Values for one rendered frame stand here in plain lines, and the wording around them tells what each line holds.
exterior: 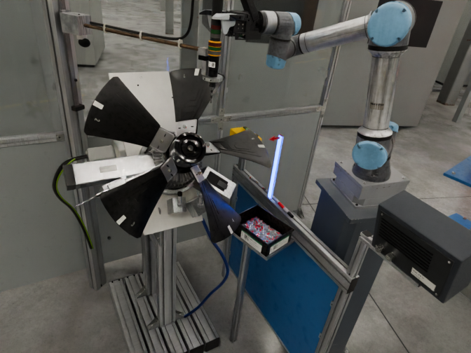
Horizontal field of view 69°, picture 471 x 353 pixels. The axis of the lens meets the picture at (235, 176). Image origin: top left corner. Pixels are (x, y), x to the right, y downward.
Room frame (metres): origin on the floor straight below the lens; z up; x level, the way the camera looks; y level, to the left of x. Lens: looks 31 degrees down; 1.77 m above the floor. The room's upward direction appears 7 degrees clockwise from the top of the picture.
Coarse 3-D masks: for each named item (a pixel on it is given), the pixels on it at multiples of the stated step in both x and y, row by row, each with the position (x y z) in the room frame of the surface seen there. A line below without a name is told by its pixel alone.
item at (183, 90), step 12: (180, 72) 1.38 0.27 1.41; (192, 72) 1.37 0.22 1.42; (180, 84) 1.34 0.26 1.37; (192, 84) 1.33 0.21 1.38; (204, 84) 1.32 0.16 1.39; (216, 84) 1.32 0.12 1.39; (180, 96) 1.30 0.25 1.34; (192, 96) 1.28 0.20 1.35; (204, 96) 1.28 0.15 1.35; (180, 108) 1.26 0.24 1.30; (192, 108) 1.24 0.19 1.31; (204, 108) 1.24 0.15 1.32; (180, 120) 1.22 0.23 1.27
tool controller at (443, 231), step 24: (408, 192) 0.90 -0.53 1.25; (384, 216) 0.84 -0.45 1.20; (408, 216) 0.80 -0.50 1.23; (432, 216) 0.79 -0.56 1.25; (384, 240) 0.83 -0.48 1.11; (408, 240) 0.76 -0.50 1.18; (432, 240) 0.71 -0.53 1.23; (456, 240) 0.71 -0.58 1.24; (408, 264) 0.76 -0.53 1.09; (432, 264) 0.70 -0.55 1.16; (456, 264) 0.65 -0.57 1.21; (432, 288) 0.69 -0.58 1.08; (456, 288) 0.68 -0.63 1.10
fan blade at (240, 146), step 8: (232, 136) 1.32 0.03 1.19; (240, 136) 1.33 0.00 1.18; (248, 136) 1.34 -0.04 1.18; (256, 136) 1.36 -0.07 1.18; (216, 144) 1.21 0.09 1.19; (224, 144) 1.23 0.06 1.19; (232, 144) 1.24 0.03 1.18; (240, 144) 1.26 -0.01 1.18; (248, 144) 1.28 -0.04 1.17; (256, 144) 1.30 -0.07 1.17; (224, 152) 1.17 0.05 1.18; (232, 152) 1.18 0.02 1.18; (240, 152) 1.20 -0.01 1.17; (248, 152) 1.23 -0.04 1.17; (256, 152) 1.25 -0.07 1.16; (264, 152) 1.27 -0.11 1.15; (256, 160) 1.20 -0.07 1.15; (264, 160) 1.22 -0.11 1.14
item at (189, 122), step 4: (184, 120) 1.22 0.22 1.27; (188, 120) 1.22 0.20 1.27; (192, 120) 1.21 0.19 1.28; (196, 120) 1.20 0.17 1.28; (180, 124) 1.22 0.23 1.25; (184, 124) 1.21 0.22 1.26; (188, 124) 1.20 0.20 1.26; (192, 124) 1.20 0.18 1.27; (196, 124) 1.19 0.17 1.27; (176, 128) 1.21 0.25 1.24; (188, 128) 1.19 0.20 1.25; (192, 128) 1.18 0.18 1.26; (176, 132) 1.19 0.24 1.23; (180, 132) 1.19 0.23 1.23; (176, 136) 1.18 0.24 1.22
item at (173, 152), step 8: (184, 136) 1.11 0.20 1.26; (192, 136) 1.13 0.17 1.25; (176, 144) 1.07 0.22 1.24; (184, 144) 1.09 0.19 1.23; (192, 144) 1.11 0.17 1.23; (200, 144) 1.12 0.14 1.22; (168, 152) 1.14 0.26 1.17; (176, 152) 1.06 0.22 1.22; (184, 152) 1.07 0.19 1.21; (192, 152) 1.09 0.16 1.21; (200, 152) 1.11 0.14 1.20; (176, 160) 1.07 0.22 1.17; (184, 160) 1.05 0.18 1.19; (192, 160) 1.06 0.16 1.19; (200, 160) 1.08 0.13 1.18; (184, 168) 1.13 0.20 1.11
